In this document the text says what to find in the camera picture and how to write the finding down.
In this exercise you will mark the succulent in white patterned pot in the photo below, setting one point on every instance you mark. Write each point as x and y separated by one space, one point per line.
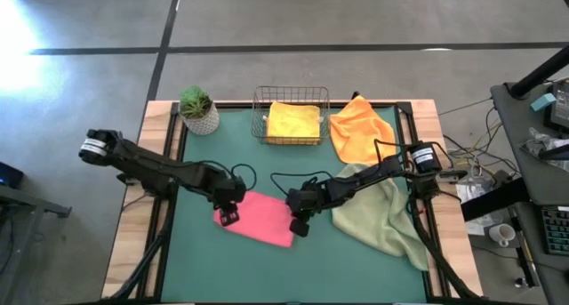
200 118

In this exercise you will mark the grey desk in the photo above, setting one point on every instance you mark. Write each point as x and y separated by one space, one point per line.
533 185

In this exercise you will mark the green table mat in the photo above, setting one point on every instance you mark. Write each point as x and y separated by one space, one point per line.
266 274

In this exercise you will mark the black keyboard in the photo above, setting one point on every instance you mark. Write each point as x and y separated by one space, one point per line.
555 231

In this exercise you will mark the black device with blue light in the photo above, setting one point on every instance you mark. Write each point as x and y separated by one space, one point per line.
11 176

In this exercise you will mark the small teal box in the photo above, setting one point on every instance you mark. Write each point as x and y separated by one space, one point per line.
543 102

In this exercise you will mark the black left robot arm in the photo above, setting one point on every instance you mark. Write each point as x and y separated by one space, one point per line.
155 167

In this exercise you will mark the pink microfiber towel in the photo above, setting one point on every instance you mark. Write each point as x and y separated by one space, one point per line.
262 218

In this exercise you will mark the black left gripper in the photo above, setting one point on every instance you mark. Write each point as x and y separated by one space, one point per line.
229 191

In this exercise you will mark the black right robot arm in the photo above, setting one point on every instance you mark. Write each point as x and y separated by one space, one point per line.
369 176

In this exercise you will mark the black metal stand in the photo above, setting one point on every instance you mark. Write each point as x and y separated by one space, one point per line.
44 208

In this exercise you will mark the yellow microfiber towel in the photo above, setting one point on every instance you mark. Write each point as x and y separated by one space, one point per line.
293 120

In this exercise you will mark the light green microfiber towel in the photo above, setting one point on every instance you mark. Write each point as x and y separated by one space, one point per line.
382 225

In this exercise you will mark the black aluminium table frame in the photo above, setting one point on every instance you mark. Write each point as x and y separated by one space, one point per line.
430 291

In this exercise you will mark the black desk foot bar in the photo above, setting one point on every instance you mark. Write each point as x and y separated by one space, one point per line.
493 200

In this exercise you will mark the white mug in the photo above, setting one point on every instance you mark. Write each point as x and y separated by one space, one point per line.
501 234

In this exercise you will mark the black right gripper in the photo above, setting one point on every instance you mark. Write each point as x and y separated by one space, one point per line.
309 200

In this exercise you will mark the black pole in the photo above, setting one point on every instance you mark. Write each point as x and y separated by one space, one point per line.
542 71

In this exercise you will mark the crumpled clear plastic bag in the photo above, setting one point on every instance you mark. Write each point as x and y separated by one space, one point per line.
540 140

